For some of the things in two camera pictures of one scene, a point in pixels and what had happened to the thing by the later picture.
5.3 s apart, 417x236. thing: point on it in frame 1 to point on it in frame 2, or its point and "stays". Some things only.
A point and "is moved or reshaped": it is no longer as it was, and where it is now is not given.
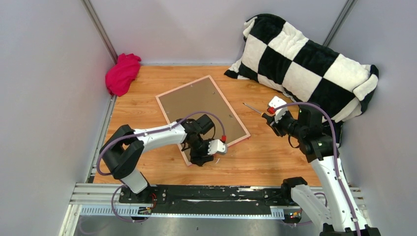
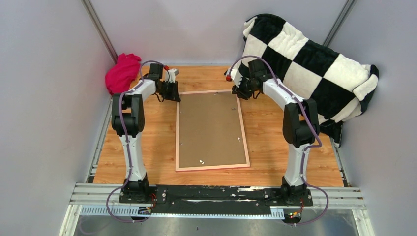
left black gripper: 199,160 to 174,95
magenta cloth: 119,78 stays
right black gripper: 276,126 to 239,91
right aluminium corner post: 338,25 stays
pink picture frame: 201,97 is moved or reshaped
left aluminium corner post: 101,31 stays
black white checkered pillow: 275,53 stays
